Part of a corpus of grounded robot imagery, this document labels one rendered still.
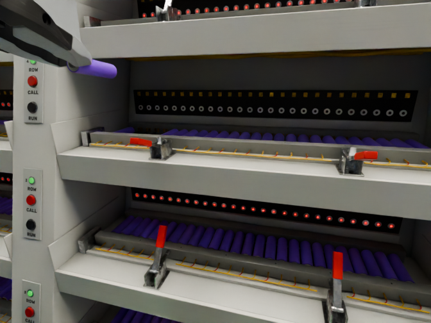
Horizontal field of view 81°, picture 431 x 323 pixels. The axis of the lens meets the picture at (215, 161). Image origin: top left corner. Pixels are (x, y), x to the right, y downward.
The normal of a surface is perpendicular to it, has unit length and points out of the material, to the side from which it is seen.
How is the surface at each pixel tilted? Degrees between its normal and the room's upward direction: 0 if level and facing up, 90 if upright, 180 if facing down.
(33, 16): 89
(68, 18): 90
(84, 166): 105
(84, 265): 15
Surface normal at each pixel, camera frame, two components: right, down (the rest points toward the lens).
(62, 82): 0.96, 0.07
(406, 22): -0.26, 0.31
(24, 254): -0.25, 0.05
